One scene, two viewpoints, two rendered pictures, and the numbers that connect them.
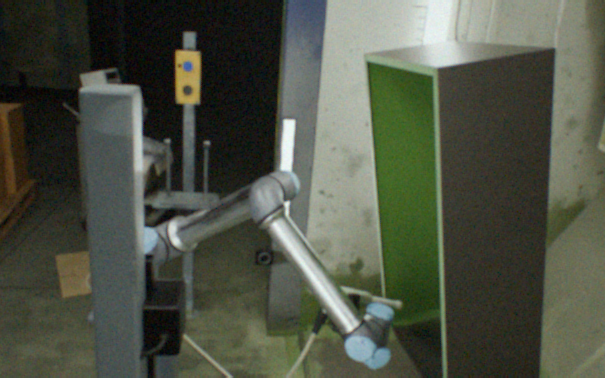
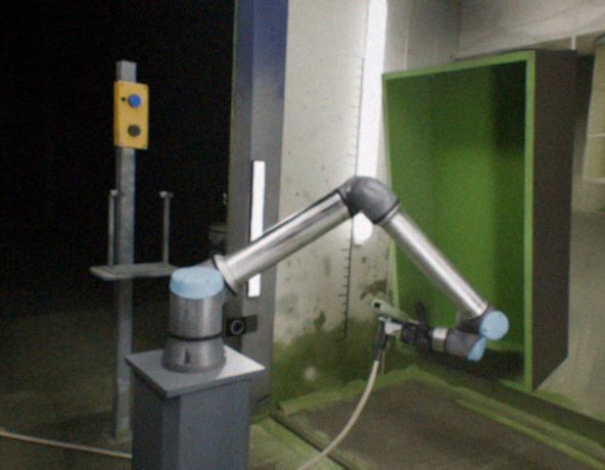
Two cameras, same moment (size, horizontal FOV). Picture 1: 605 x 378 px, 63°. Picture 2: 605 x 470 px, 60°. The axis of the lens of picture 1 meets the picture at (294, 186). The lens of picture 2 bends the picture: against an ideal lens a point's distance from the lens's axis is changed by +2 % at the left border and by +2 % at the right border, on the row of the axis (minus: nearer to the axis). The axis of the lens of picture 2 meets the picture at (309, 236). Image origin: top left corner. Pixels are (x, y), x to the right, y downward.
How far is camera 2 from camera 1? 1.26 m
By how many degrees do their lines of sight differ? 34
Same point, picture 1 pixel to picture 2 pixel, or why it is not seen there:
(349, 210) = (311, 259)
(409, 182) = (409, 203)
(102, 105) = not seen: outside the picture
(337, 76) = (298, 117)
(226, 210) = (304, 225)
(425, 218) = not seen: hidden behind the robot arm
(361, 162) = not seen: hidden behind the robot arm
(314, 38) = (277, 76)
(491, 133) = (553, 114)
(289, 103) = (256, 144)
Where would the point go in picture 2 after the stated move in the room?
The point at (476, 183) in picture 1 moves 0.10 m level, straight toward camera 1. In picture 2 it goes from (546, 158) to (567, 157)
